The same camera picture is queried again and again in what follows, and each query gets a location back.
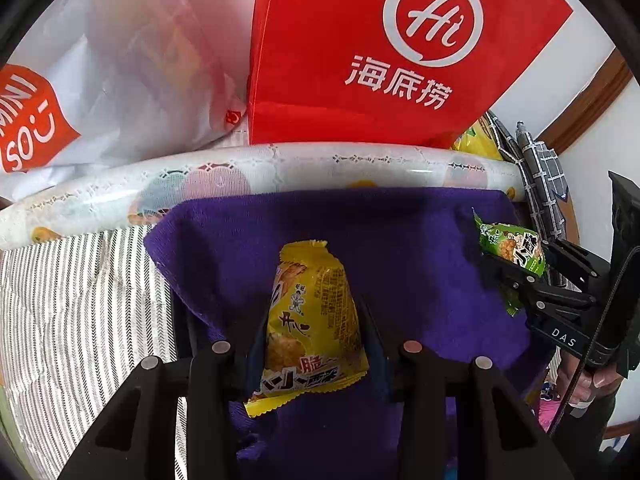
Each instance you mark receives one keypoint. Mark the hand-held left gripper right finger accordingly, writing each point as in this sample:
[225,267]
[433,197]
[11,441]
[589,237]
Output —
[376,345]

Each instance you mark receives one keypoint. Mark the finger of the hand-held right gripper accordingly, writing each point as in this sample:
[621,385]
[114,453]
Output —
[540,295]
[575,257]

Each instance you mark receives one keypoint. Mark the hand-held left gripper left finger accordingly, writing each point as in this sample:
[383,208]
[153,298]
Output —
[251,365]

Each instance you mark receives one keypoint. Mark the green snack packet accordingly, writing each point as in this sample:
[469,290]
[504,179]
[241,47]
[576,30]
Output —
[505,242]

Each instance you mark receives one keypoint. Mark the yellow snack packet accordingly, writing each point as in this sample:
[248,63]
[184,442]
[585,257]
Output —
[312,320]

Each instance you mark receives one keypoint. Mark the person's right hand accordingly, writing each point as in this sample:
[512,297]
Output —
[580,380]

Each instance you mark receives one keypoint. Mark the grey plaid cloth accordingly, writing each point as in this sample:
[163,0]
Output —
[542,190]

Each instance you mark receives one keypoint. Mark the purple cloth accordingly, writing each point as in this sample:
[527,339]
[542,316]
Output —
[225,240]

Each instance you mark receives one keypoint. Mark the yellow plastic bag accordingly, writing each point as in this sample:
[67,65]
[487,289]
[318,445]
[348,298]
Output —
[477,142]

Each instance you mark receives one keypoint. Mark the grey striped cloth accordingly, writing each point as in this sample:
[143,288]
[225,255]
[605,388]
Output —
[75,310]

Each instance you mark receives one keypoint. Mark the rolled patterned plastic tablecloth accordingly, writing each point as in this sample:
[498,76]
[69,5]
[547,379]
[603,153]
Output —
[300,165]

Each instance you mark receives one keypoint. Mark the red paper bag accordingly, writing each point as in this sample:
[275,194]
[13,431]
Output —
[340,50]

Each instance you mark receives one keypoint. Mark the white paper bag orange logo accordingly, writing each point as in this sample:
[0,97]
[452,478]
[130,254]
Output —
[125,60]

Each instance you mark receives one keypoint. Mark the brown wooden door frame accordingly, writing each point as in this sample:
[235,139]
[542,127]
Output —
[590,105]

